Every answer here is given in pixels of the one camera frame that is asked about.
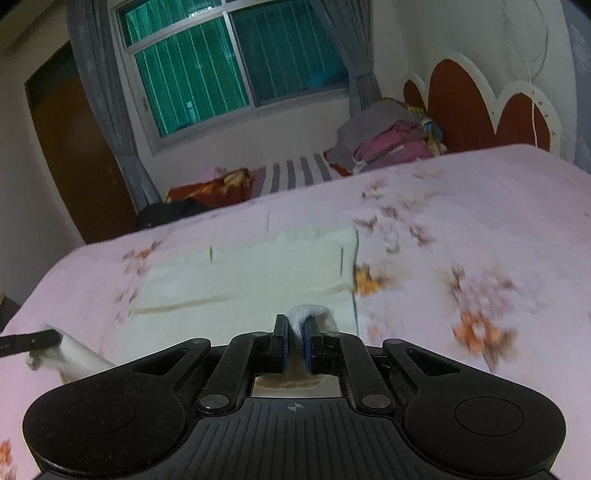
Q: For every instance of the black cloth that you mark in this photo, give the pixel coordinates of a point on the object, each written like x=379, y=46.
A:
x=171, y=213

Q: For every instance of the window with green bars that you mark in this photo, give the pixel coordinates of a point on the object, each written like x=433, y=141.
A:
x=231, y=60

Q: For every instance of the grey curtain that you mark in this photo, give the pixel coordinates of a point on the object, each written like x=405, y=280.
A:
x=111, y=101
x=358, y=55

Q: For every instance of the pink floral bed sheet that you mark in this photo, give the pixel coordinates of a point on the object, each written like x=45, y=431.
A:
x=461, y=221

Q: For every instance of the brown wooden door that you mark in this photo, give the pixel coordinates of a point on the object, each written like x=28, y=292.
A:
x=76, y=152

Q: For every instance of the pile of folded clothes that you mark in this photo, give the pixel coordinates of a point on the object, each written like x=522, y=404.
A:
x=392, y=138

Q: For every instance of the brown and white headboard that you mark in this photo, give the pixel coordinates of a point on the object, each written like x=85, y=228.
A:
x=461, y=106

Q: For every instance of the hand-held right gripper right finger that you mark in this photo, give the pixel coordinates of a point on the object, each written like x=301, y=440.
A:
x=310, y=353

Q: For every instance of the grey striped pillow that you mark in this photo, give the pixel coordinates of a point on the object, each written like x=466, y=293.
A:
x=300, y=174

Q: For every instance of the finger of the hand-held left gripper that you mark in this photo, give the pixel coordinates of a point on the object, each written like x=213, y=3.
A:
x=32, y=340

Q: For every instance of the white knitted sweater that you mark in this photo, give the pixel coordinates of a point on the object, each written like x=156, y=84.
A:
x=240, y=277

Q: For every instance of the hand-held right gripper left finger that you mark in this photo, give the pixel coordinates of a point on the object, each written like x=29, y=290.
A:
x=282, y=351

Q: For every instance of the red floral pillow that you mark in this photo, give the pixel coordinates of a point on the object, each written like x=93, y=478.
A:
x=212, y=189

